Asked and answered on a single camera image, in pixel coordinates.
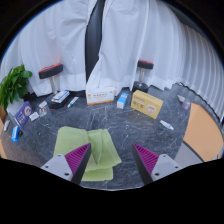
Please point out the blue and white packet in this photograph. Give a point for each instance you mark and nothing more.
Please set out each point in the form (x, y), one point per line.
(15, 134)

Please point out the white curtain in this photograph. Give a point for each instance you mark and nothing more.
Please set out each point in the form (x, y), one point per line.
(53, 36)
(160, 43)

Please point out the white and orange tissue box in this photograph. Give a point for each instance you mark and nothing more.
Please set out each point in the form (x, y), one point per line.
(100, 96)

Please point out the purple box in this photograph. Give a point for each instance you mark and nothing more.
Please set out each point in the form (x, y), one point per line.
(23, 114)

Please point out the black stool with red seat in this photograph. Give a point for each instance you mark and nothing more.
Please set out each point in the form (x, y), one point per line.
(50, 70)
(145, 64)

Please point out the green potted plant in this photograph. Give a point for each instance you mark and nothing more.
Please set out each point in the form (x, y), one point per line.
(13, 85)

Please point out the yellow box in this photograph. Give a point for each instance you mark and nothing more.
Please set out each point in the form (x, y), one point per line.
(146, 104)

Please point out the small purple jar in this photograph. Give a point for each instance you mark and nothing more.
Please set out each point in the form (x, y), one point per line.
(186, 105)

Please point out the light green towel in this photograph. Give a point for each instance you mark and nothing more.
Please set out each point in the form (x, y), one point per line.
(75, 140)

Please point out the flat white packet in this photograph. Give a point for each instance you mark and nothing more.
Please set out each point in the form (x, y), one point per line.
(6, 125)

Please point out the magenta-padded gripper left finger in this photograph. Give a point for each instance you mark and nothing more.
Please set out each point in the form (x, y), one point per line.
(76, 158)

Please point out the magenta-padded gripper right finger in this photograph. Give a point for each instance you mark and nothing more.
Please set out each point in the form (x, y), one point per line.
(146, 158)

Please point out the small blue and white box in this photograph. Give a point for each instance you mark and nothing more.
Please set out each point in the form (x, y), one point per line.
(122, 100)

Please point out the white tube with teal cap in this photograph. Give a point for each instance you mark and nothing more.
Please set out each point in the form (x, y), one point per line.
(72, 102)

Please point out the small white packet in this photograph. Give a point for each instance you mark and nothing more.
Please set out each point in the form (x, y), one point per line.
(34, 116)

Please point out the small white tube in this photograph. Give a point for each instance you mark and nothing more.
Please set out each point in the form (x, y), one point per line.
(166, 125)

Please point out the flat white and blue box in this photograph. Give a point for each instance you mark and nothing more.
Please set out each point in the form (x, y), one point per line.
(60, 96)

